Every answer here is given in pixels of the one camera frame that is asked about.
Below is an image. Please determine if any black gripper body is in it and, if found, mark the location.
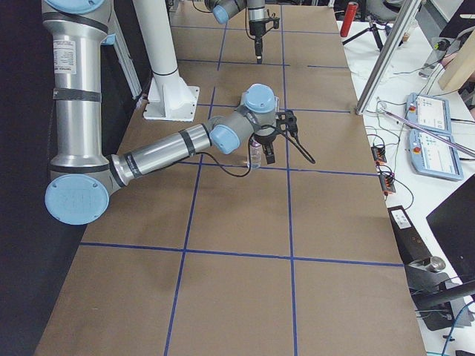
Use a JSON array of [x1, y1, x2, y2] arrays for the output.
[[255, 125, 278, 147], [249, 18, 269, 41]]

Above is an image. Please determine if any glass sauce bottle steel spout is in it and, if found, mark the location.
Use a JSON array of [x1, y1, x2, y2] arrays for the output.
[[248, 139, 262, 170]]

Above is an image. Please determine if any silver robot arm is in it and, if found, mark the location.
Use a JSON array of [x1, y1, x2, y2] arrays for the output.
[[204, 0, 280, 64], [42, 1, 280, 225]]

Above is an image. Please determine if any red cylinder bottle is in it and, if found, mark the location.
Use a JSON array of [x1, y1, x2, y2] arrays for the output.
[[340, 1, 359, 38]]

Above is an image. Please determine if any upper orange terminal block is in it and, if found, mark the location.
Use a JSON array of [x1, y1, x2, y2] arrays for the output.
[[371, 146, 387, 165]]

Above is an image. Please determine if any orange terminal block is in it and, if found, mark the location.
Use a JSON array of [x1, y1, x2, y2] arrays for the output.
[[371, 146, 387, 165], [379, 172, 396, 197]]

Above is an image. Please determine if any black tripod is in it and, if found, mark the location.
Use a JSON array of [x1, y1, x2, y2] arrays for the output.
[[342, 21, 384, 51]]

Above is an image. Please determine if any lower orange terminal block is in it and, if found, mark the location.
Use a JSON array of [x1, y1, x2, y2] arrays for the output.
[[379, 172, 396, 197]]

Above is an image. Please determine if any thin metal rod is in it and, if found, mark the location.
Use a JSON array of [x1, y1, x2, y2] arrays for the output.
[[382, 110, 474, 157]]

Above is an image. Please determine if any lower blue teach pendant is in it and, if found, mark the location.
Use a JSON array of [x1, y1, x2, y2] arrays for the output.
[[408, 129, 464, 181]]

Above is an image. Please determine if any blue teach pendant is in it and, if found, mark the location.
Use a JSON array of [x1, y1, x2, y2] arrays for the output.
[[408, 129, 464, 181], [406, 93, 452, 134]]

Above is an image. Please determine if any upper blue teach pendant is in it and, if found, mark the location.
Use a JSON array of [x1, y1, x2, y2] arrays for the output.
[[406, 93, 452, 134]]

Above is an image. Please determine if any black box white label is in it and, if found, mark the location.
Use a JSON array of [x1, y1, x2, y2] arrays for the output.
[[387, 205, 436, 272]]

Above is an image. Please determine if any black monitor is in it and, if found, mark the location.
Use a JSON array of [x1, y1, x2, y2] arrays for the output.
[[426, 177, 475, 281]]

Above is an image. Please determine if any wooden board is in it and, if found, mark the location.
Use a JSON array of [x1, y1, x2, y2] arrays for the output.
[[439, 31, 474, 91]]

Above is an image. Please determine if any black clamp stand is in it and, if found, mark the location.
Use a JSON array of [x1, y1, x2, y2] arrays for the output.
[[404, 259, 474, 332]]

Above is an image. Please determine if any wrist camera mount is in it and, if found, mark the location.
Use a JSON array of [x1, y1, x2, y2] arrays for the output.
[[265, 10, 281, 33], [276, 110, 298, 139]]

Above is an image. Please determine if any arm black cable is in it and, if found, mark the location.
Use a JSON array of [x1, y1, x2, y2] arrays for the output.
[[177, 122, 317, 178]]

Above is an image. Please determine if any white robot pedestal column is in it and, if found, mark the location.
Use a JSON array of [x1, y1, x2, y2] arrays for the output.
[[133, 0, 200, 122]]

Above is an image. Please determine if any aluminium frame post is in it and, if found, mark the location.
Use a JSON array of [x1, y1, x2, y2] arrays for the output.
[[356, 0, 422, 115]]

